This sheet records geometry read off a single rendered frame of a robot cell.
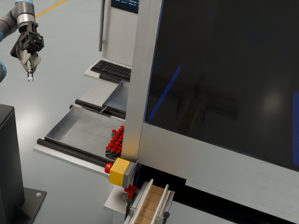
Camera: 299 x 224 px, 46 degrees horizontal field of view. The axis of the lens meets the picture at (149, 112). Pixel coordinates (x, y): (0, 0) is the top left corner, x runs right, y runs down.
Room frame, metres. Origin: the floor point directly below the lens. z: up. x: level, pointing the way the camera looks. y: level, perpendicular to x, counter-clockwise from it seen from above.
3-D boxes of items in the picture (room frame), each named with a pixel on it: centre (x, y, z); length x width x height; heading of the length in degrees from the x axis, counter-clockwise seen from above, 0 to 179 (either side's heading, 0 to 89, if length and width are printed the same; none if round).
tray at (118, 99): (1.52, 0.05, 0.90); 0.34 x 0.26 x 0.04; 77
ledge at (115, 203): (0.89, 0.03, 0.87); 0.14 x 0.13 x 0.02; 77
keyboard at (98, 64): (1.92, 0.20, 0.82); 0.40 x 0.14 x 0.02; 75
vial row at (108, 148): (1.19, 0.13, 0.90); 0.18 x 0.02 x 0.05; 166
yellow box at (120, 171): (0.92, 0.06, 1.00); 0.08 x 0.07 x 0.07; 77
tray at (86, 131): (1.21, 0.24, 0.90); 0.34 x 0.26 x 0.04; 76
